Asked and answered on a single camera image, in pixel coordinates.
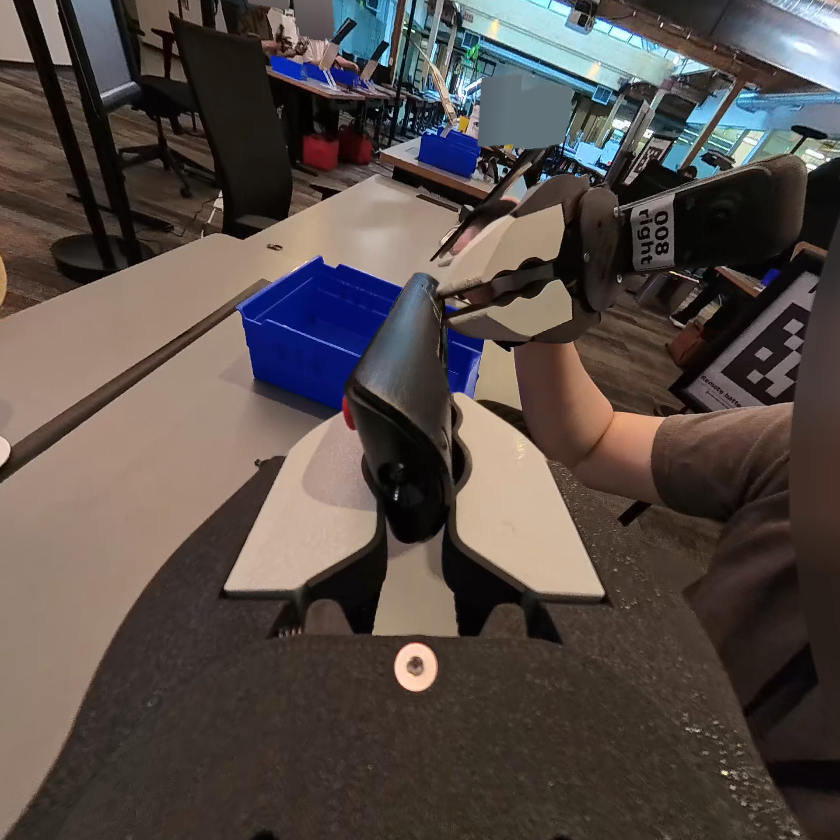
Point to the black office chair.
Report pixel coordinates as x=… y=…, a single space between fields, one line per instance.
x=243 y=118

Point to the black pole stand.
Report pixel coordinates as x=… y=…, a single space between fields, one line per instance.
x=72 y=131

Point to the red bin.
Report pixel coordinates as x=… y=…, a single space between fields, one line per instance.
x=356 y=147
x=320 y=151

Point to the blue plastic bin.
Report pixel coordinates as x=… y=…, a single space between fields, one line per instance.
x=315 y=322

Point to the black framed marker sign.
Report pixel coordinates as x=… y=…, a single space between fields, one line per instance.
x=768 y=348

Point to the blue storage box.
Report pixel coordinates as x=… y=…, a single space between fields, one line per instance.
x=449 y=154

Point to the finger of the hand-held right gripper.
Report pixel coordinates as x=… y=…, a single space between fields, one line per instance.
x=525 y=236
x=532 y=313

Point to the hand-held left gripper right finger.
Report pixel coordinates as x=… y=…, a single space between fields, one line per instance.
x=525 y=525

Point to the person's grey shirt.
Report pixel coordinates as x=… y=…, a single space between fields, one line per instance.
x=748 y=551

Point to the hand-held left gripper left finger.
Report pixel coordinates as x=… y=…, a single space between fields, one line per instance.
x=295 y=538

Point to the black remote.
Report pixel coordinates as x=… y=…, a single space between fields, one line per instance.
x=400 y=394

